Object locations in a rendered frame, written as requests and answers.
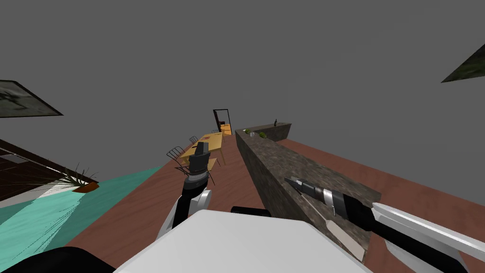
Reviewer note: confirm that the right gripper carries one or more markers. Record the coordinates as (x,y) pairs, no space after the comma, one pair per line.
(310,189)

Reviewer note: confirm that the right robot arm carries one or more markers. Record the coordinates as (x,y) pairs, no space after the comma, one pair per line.
(356,212)

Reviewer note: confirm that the grey framed wall picture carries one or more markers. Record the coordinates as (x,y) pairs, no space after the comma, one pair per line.
(22,100)

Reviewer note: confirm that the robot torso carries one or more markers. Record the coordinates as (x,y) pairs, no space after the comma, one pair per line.
(235,246)

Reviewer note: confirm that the potted plant in orange pot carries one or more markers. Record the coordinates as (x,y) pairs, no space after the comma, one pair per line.
(85,185)

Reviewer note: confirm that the dark brown wooden cabinet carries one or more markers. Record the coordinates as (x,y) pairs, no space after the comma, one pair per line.
(22,172)

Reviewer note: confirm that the teal rug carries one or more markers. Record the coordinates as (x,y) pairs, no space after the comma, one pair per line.
(45,220)

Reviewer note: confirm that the light wooden dining table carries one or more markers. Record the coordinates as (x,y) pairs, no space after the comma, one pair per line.
(213,143)

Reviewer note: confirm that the dark green wall picture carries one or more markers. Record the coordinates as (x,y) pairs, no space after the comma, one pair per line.
(470,68)

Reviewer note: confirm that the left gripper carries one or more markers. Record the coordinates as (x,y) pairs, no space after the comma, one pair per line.
(199,163)

